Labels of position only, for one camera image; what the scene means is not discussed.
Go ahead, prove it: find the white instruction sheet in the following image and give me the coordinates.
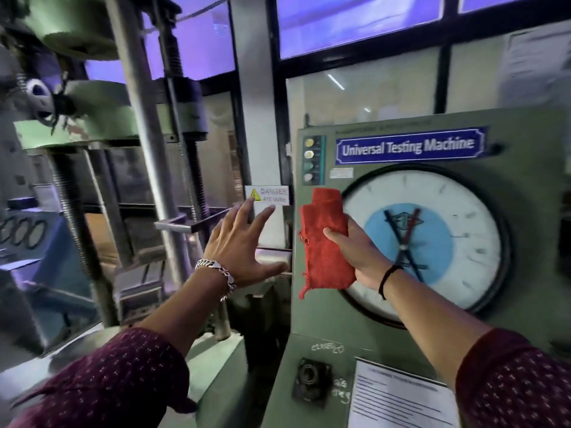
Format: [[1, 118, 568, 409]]
[[347, 358, 461, 428]]

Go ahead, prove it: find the green machine control cabinet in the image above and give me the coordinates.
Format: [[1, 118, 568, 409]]
[[261, 106, 571, 428]]

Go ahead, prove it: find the indicator light panel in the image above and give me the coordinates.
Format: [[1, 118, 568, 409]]
[[302, 135, 327, 186]]

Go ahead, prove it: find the dark window frame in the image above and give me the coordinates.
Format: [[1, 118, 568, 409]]
[[266, 0, 571, 188]]

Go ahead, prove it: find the person's right forearm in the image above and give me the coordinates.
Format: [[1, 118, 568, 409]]
[[379, 266, 493, 393]]

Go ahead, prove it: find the paper notice on window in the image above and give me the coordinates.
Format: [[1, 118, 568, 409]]
[[497, 23, 571, 112]]

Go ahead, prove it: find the white danger warning sign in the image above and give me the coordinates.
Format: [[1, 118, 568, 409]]
[[244, 185, 291, 207]]

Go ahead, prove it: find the round white dial gauge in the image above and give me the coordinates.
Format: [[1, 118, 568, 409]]
[[337, 163, 514, 329]]

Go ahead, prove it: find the smooth steel column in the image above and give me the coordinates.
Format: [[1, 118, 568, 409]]
[[103, 0, 193, 290]]

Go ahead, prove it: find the red cleaning cloth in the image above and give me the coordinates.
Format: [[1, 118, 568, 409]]
[[298, 187, 357, 301]]

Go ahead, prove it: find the black rotary switch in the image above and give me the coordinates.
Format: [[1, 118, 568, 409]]
[[292, 357, 333, 408]]

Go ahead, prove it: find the person's right hand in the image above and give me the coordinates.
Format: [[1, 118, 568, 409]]
[[323, 215, 393, 291]]

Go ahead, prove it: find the person's left forearm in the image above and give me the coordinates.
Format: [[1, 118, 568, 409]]
[[134, 262, 235, 357]]

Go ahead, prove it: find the silver chain bracelet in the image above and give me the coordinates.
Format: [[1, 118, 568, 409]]
[[194, 258, 237, 303]]

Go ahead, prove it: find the black wrist band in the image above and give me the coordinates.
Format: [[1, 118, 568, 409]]
[[378, 265, 404, 301]]

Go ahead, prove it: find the green testing machine load frame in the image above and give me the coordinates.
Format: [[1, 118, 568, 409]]
[[0, 0, 250, 428]]

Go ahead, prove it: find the blue machine nameplate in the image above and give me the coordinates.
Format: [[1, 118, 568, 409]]
[[335, 126, 488, 166]]

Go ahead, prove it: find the person's left hand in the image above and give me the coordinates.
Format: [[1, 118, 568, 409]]
[[203, 197, 290, 289]]

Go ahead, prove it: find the threaded steel screw column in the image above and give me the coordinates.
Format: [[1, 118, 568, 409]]
[[47, 149, 120, 328], [149, 0, 233, 341]]

